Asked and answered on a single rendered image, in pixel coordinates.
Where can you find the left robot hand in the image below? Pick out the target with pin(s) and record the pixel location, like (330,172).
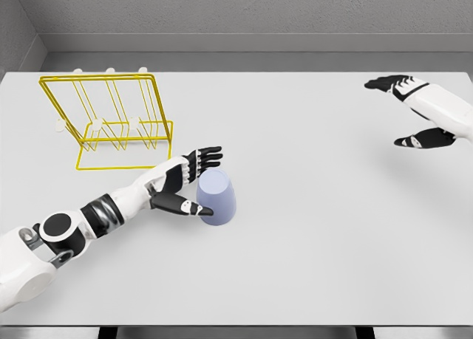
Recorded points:
(173,176)

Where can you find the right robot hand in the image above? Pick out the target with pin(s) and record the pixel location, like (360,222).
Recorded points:
(432,104)

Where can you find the pale lavender cup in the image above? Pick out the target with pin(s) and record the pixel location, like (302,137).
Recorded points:
(217,198)

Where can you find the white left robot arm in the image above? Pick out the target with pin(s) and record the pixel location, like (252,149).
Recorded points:
(55,239)

